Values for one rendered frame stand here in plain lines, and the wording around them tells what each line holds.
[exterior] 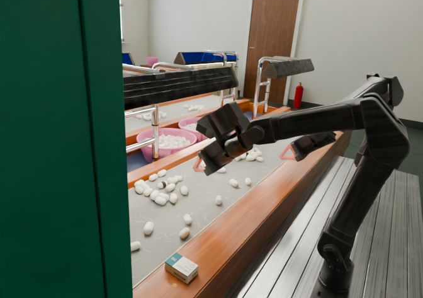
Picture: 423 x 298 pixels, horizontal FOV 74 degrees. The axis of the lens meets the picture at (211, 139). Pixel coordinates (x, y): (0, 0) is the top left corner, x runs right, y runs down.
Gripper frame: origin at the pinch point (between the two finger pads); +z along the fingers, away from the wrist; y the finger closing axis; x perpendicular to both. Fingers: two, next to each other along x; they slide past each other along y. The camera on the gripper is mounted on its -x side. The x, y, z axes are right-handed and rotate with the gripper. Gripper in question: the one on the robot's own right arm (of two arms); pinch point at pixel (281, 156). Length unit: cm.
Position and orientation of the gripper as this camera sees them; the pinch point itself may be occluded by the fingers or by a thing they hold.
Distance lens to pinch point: 107.2
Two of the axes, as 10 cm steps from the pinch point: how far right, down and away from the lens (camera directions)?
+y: -5.8, 2.5, -7.8
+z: -6.6, 4.2, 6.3
